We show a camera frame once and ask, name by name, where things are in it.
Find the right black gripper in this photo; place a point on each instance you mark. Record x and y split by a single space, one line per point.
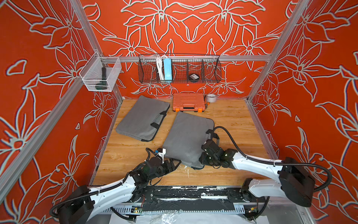
203 158

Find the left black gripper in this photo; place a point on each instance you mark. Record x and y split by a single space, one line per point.
171 165

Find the grey laptop bag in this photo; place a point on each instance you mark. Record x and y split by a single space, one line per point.
144 119
187 135

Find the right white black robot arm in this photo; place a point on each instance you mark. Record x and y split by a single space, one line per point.
284 178

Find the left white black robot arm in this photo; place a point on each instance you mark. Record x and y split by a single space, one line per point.
86 202

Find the orange tool case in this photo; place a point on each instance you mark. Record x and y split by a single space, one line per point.
188 101

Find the small black square device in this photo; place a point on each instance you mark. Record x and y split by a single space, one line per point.
193 78

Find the dark green flashlight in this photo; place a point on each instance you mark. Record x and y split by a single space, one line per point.
102 85

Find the light blue power bank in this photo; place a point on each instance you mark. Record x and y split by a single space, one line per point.
167 62

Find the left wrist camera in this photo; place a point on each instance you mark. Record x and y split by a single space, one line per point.
161 152

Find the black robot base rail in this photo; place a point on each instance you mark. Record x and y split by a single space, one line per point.
195 199

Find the grey duct tape roll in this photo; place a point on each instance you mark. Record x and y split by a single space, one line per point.
211 98

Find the black wire wall basket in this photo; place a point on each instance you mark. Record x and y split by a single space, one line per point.
208 67

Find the clear acrylic wall box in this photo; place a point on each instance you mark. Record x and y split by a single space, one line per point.
91 74

